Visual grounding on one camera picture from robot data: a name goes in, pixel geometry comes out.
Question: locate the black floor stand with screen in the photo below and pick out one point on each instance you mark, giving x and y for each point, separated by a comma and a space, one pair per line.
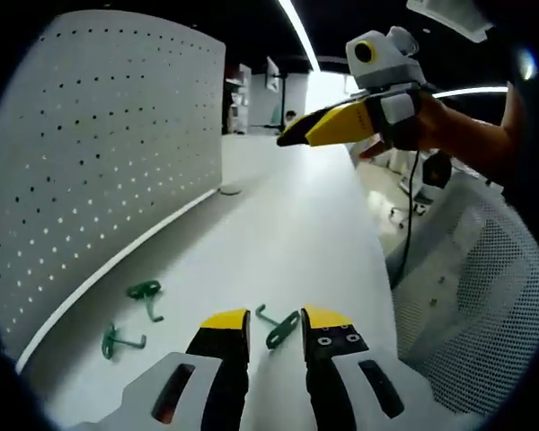
276, 76

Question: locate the office chair with wheeled base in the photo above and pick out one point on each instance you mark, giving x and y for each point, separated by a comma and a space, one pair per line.
435, 168

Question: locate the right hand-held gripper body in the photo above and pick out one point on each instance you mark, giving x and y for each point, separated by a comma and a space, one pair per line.
386, 58

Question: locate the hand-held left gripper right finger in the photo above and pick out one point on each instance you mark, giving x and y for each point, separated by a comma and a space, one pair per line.
346, 404

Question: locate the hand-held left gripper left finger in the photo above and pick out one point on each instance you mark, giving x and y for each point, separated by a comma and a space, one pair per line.
233, 381

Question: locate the green metal hook assembly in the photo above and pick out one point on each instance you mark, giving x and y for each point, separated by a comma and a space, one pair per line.
280, 330
112, 343
144, 292

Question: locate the white chest-worn device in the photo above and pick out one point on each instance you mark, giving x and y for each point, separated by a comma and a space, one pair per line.
453, 15

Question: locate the white mesh office chair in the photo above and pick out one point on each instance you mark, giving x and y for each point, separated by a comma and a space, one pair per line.
476, 292

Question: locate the person's dark shirt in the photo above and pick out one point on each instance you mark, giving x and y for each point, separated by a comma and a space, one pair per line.
530, 170

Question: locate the ceiling light strip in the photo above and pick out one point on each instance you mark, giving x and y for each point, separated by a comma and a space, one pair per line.
471, 92
301, 31

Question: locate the white shelving unit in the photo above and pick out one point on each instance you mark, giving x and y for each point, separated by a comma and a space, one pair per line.
238, 99

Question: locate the person's right hand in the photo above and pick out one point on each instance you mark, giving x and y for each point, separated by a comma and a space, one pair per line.
438, 130

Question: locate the white perforated mounting plate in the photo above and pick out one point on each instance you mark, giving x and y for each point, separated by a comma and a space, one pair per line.
94, 157

